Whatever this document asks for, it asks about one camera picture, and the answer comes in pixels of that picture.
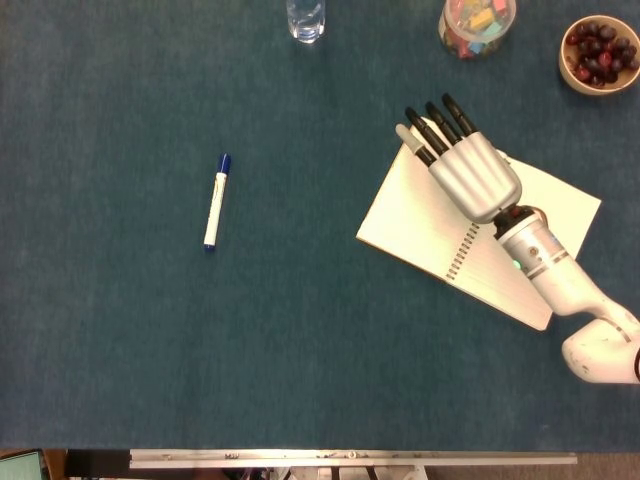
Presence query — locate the beige round bowl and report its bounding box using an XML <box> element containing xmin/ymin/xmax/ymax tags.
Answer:
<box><xmin>558</xmin><ymin>14</ymin><xmax>640</xmax><ymax>96</ymax></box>

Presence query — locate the clear jar of colourful clips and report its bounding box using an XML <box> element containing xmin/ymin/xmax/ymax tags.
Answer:
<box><xmin>438</xmin><ymin>0</ymin><xmax>517</xmax><ymax>61</ymax></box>

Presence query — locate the clear plastic water bottle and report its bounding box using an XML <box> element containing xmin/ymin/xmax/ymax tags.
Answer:
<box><xmin>285</xmin><ymin>0</ymin><xmax>327</xmax><ymax>45</ymax></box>

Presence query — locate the green screen tablet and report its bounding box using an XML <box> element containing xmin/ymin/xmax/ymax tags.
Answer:
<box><xmin>0</xmin><ymin>449</ymin><xmax>46</xmax><ymax>480</ymax></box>

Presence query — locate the dark red cherries pile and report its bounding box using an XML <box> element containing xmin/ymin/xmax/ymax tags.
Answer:
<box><xmin>565</xmin><ymin>21</ymin><xmax>640</xmax><ymax>87</ymax></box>

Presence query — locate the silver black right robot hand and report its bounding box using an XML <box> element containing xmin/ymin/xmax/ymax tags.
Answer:
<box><xmin>395</xmin><ymin>92</ymin><xmax>523</xmax><ymax>224</ymax></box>

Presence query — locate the black bracket block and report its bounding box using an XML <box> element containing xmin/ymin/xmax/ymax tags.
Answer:
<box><xmin>66</xmin><ymin>448</ymin><xmax>132</xmax><ymax>477</ymax></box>

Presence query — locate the aluminium table edge rail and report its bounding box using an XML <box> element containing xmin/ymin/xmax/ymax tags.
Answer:
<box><xmin>128</xmin><ymin>448</ymin><xmax>578</xmax><ymax>470</ymax></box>

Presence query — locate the blue white marker pen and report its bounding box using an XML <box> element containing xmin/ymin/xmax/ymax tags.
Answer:
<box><xmin>203</xmin><ymin>152</ymin><xmax>233</xmax><ymax>254</ymax></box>

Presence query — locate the tan spiral notebook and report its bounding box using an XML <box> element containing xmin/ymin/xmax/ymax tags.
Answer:
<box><xmin>355</xmin><ymin>117</ymin><xmax>603</xmax><ymax>332</ymax></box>

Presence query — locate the teal felt table mat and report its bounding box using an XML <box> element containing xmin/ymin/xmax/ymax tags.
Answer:
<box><xmin>0</xmin><ymin>0</ymin><xmax>640</xmax><ymax>452</ymax></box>

